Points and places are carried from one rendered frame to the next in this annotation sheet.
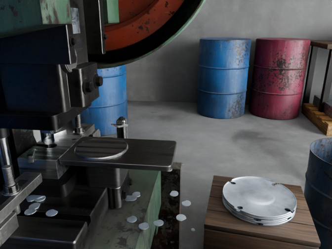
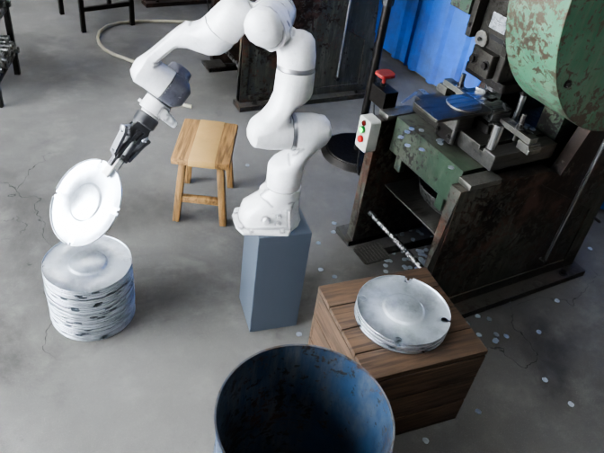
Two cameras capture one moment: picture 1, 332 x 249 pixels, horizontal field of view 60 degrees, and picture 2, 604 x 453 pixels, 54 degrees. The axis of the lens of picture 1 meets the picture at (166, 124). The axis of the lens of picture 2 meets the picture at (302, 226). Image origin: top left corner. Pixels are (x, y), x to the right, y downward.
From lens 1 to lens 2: 241 cm
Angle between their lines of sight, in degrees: 111
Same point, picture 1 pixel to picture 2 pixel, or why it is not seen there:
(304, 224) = (340, 304)
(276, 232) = (359, 282)
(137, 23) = not seen: hidden behind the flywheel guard
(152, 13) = not seen: hidden behind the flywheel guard
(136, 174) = (463, 157)
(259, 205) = (392, 293)
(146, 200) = (429, 141)
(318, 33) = not seen: outside the picture
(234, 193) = (428, 300)
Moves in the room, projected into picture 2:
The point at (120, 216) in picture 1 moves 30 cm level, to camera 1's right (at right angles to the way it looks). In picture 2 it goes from (429, 130) to (367, 147)
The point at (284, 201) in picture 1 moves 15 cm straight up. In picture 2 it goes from (371, 309) to (382, 273)
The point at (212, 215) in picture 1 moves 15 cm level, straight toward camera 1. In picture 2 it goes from (428, 279) to (404, 251)
